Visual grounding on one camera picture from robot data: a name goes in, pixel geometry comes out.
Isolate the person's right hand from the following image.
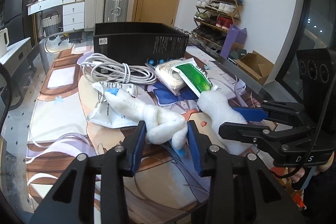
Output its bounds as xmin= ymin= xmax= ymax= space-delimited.
xmin=290 ymin=154 xmax=334 ymax=182

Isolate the white coiled cable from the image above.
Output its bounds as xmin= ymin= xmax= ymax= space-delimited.
xmin=80 ymin=53 xmax=158 ymax=85

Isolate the white printed pouch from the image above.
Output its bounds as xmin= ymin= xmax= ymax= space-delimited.
xmin=88 ymin=81 xmax=140 ymax=128

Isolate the white side table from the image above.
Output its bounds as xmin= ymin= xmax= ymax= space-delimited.
xmin=1 ymin=38 xmax=37 ymax=111

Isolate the anime printed desk mat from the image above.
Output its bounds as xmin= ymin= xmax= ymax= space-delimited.
xmin=24 ymin=45 xmax=279 ymax=219

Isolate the black cardboard box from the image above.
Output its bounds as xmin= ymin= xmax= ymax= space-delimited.
xmin=93 ymin=22 xmax=189 ymax=65

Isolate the white suitcase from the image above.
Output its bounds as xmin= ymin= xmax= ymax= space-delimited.
xmin=84 ymin=0 xmax=105 ymax=31

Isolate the black refrigerator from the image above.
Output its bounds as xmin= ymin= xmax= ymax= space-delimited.
xmin=4 ymin=0 xmax=36 ymax=45

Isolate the white dressing desk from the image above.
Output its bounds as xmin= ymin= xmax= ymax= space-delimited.
xmin=27 ymin=0 xmax=85 ymax=32

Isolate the white rope in bag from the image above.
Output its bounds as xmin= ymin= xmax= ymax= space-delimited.
xmin=146 ymin=57 xmax=197 ymax=96

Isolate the woven laundry basket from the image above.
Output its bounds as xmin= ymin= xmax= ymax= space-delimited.
xmin=41 ymin=11 xmax=62 ymax=37

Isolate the silver suitcase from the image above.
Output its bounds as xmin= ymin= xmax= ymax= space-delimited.
xmin=104 ymin=0 xmax=129 ymax=23

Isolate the white plush toy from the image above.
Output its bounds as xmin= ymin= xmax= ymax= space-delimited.
xmin=104 ymin=88 xmax=188 ymax=157

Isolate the open cardboard box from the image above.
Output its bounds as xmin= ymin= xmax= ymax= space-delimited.
xmin=235 ymin=51 xmax=274 ymax=86

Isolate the wooden shoe rack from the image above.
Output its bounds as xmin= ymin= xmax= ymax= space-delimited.
xmin=191 ymin=0 xmax=243 ymax=54

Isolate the green and white packet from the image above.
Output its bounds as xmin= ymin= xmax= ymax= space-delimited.
xmin=171 ymin=58 xmax=218 ymax=97

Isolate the white electric kettle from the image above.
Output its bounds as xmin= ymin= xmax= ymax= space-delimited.
xmin=0 ymin=28 xmax=10 ymax=57

